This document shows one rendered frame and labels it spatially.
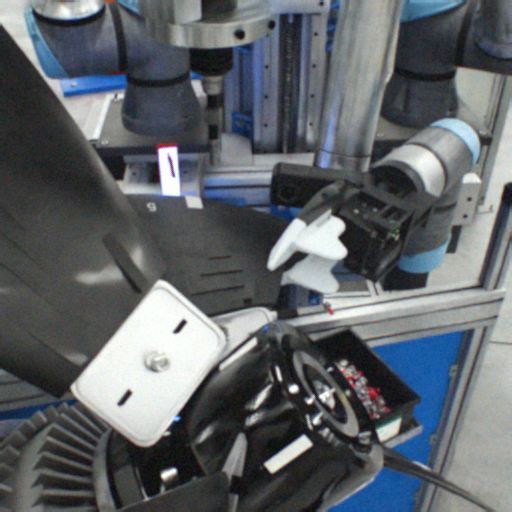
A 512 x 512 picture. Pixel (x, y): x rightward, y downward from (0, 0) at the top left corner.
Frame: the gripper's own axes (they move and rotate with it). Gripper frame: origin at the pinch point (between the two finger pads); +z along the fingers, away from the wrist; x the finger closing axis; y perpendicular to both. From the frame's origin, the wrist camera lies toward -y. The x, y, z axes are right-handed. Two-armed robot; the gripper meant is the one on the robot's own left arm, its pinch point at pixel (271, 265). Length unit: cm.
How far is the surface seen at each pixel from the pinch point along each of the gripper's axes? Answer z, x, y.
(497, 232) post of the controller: -52, 21, 8
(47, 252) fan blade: 22.1, -14.4, -1.0
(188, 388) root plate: 19.2, -6.6, 7.8
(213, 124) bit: 11.6, -20.2, 2.2
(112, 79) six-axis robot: -208, 146, -281
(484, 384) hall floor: -116, 118, 12
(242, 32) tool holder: 12.6, -26.8, 4.8
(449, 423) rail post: -50, 65, 15
